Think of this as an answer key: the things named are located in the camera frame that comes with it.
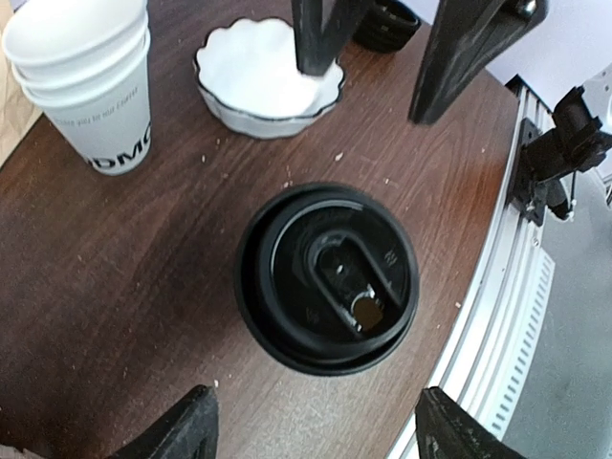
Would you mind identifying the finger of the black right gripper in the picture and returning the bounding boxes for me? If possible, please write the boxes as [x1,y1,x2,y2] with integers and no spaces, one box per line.
[291,0,374,77]
[408,0,548,125]

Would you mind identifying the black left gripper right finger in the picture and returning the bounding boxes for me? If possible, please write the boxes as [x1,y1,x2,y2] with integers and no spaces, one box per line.
[415,386,525,459]

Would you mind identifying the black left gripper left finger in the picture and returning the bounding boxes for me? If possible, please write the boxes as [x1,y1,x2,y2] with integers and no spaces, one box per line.
[112,384,219,459]

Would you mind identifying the black plastic cup lid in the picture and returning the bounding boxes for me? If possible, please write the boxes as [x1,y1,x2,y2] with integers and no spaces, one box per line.
[234,183,420,377]

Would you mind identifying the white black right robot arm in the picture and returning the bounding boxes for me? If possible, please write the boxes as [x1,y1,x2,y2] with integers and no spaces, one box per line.
[292,1,611,225]

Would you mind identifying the brown paper takeout bag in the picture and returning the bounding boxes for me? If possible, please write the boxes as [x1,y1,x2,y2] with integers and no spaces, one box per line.
[0,23,47,168]

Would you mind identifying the stack of black cup lids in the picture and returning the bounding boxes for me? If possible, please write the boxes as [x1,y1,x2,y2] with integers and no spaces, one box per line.
[353,1,422,54]

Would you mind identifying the white scalloped dish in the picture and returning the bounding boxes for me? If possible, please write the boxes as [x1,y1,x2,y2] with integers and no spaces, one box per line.
[193,17,345,140]

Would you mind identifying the stack of white paper cups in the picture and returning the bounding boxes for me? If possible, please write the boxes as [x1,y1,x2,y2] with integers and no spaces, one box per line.
[2,1,151,176]

